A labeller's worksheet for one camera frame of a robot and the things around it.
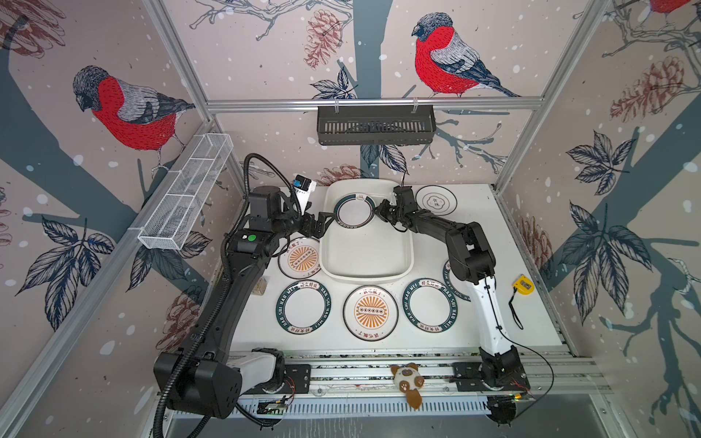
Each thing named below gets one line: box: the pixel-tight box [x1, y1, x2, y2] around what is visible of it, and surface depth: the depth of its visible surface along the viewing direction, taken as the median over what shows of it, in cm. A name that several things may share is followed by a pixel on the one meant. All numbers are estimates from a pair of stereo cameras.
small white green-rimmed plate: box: [415, 184, 459, 217], surface depth 120 cm
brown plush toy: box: [390, 363, 425, 410], surface depth 71 cm
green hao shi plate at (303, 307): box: [275, 279, 333, 336], surface depth 88 cm
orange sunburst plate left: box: [277, 236, 322, 280], surface depth 100 cm
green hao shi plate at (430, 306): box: [402, 277, 459, 334], surface depth 89 cm
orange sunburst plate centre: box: [342, 284, 399, 343], surface depth 87 cm
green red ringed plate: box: [334, 192, 377, 230], surface depth 113 cm
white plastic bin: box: [319, 178, 415, 284], surface depth 102 cm
